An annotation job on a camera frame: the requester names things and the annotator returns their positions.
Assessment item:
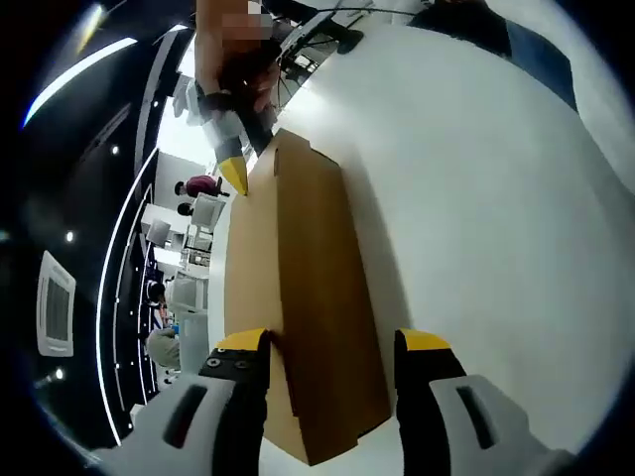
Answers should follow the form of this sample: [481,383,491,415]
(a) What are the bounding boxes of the person's blue jeans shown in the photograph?
[505,19,581,113]

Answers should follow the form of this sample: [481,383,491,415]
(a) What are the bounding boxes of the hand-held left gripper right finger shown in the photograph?
[394,326,579,476]

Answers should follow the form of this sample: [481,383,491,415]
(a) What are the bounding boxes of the ceiling air conditioner vent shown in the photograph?
[35,250,78,359]

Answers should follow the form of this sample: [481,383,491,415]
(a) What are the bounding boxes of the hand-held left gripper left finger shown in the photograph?
[88,326,273,476]

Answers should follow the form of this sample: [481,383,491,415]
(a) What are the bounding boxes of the dark cloth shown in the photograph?
[407,0,513,60]

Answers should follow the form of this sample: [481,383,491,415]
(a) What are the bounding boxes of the brown cardboard shoe box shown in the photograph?
[222,128,398,467]

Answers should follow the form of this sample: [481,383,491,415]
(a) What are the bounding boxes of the black frame with cables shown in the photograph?
[277,0,366,65]

